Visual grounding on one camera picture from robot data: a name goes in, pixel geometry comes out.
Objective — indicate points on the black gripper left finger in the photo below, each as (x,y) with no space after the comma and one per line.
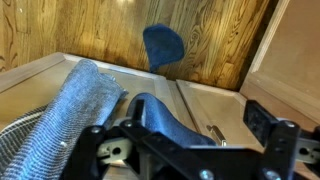
(96,156)

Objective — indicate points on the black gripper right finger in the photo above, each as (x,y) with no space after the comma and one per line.
(286,150)

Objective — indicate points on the blue terry cloth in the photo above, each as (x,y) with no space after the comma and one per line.
(166,120)

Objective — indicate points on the grey blue woven towel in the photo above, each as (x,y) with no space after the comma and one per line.
(76,113)

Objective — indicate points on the narrow wooden cabinet door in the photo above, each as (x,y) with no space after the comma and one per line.
(216,106)

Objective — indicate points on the wide wooden cabinet door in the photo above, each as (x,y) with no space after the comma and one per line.
(140,85)

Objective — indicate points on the wooden sink base cabinet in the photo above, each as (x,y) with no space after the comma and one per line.
(293,60)

